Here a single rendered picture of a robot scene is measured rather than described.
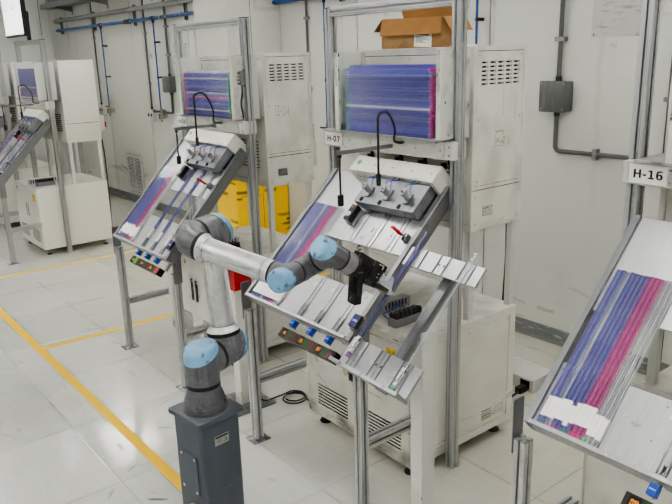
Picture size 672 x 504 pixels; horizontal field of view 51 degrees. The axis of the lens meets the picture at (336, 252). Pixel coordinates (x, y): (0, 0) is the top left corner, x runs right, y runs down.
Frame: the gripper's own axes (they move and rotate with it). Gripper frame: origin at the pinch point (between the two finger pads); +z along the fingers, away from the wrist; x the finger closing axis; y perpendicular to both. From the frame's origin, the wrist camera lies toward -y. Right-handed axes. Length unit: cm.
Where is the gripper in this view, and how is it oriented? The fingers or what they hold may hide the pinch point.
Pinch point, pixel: (388, 293)
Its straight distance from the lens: 237.5
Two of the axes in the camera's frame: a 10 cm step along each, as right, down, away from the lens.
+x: -5.8, -2.1, 7.8
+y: 4.4, -8.9, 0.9
